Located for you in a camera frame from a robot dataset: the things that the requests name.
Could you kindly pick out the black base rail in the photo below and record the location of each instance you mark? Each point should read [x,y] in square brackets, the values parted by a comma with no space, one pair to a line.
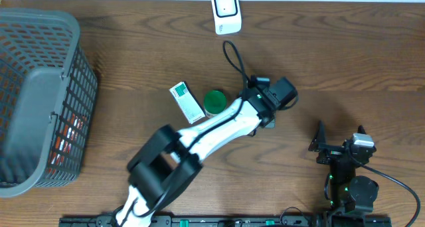
[185,221]

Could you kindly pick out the grey plastic basket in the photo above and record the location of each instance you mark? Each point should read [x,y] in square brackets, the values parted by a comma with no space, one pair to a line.
[45,77]

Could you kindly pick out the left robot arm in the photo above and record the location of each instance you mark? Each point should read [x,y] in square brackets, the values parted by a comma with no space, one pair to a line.
[169,161]

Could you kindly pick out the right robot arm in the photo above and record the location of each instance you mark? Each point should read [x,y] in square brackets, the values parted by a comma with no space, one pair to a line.
[351,195]

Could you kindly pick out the white green Panadol box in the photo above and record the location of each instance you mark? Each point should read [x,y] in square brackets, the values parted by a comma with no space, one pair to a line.
[187,103]

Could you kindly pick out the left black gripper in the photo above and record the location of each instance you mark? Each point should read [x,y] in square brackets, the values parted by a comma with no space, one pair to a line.
[269,123]

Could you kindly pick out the white barcode scanner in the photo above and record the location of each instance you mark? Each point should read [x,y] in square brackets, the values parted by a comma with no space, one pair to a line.
[227,16]

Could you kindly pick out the green lid jar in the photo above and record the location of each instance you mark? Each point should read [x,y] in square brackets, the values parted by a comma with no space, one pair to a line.
[214,103]

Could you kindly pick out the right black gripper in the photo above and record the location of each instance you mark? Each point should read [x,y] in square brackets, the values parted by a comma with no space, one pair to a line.
[319,143]

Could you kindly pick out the long orange sachet pack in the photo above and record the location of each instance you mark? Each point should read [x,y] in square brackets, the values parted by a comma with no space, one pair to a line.
[68,145]

